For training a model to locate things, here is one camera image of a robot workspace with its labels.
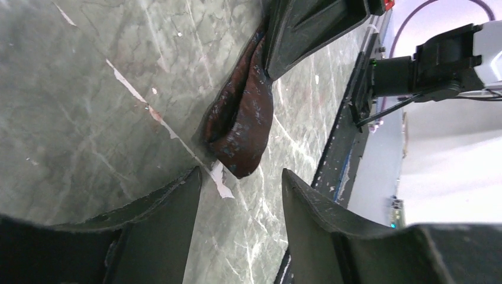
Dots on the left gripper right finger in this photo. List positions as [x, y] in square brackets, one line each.
[319, 234]

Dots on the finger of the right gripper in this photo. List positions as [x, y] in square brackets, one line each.
[298, 28]

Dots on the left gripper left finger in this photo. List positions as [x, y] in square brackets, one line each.
[155, 233]

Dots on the dark brown floral tie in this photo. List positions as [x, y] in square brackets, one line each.
[239, 121]

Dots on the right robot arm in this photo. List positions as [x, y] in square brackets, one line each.
[465, 59]

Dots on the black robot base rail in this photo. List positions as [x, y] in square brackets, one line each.
[337, 169]

